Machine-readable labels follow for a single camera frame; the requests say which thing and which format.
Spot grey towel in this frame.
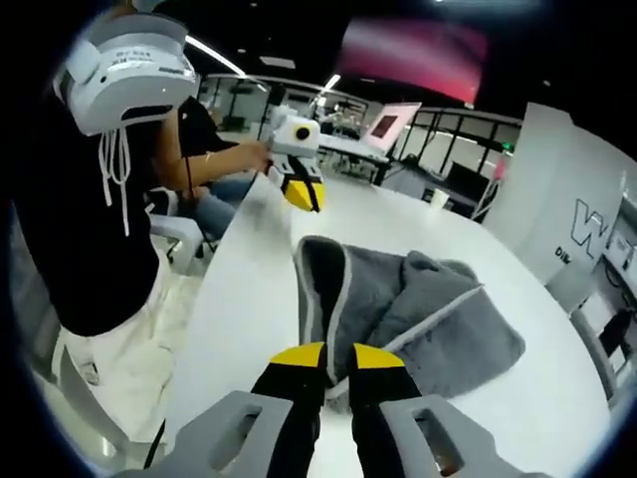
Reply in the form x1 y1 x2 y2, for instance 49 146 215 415
293 234 528 415

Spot open laptop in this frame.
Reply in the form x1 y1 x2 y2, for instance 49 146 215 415
364 101 424 151

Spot person's left hand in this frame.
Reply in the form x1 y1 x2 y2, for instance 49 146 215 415
248 140 275 173

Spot white chair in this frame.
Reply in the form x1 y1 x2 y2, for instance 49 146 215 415
145 187 213 263

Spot pink hanging screen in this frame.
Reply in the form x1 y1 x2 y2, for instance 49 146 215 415
336 16 490 107

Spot white head-mounted device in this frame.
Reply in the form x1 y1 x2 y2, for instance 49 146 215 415
63 13 201 136

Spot person's white trousers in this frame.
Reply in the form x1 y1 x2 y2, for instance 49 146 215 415
52 276 176 444

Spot person in black shirt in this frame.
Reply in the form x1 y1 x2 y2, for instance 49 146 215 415
12 92 161 339

